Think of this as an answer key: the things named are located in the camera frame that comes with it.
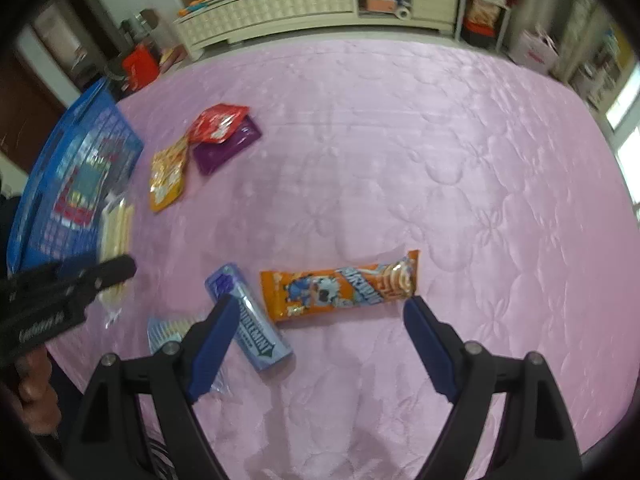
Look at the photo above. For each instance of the orange snack bar packet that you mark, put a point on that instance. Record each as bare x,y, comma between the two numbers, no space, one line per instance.
340,285

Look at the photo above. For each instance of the orange yellow snack packet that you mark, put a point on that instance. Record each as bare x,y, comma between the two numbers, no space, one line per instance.
167,177

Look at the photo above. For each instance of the person's left hand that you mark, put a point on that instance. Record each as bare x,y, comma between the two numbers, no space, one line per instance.
35,390

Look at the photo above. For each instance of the cream tv cabinet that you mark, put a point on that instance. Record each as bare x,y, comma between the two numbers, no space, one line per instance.
280,5

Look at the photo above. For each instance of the red bag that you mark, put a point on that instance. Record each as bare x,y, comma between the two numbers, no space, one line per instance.
141,66

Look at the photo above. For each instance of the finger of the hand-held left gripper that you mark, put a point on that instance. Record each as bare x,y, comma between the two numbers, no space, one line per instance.
112,269

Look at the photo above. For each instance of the purple snack packet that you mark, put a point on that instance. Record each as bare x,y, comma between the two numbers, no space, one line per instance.
230,152

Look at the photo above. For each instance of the blue plastic basket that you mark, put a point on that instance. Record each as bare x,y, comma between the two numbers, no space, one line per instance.
45,180

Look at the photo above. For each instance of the pink bag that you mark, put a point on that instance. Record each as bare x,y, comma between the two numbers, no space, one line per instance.
535,51

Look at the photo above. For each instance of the white biscuit packet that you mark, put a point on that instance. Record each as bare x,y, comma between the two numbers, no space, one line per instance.
116,230

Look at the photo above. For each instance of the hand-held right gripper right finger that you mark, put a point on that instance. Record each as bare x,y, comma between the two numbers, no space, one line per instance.
432,355

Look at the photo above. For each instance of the purple gum box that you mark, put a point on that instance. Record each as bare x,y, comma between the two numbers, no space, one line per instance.
252,325

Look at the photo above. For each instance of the orange fruit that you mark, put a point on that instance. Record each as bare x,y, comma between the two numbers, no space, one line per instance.
190,9

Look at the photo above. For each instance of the pink broom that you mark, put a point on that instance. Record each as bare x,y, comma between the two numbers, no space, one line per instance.
174,57

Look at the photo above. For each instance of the red snack packet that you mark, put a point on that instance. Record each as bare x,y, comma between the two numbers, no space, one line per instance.
217,122

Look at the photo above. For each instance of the white paper roll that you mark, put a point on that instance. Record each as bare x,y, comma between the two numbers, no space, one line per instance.
404,11

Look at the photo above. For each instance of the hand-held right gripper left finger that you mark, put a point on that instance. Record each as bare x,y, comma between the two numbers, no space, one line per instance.
210,355

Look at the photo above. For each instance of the orange box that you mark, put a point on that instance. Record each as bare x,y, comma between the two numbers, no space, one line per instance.
380,4

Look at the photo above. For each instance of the pink quilted tablecloth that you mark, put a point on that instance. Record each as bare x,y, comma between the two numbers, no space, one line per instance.
400,160

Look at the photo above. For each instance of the clear blue snack packet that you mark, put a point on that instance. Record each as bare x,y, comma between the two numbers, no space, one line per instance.
165,330

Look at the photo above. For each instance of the white shelf rack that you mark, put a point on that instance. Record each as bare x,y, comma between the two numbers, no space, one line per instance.
482,10

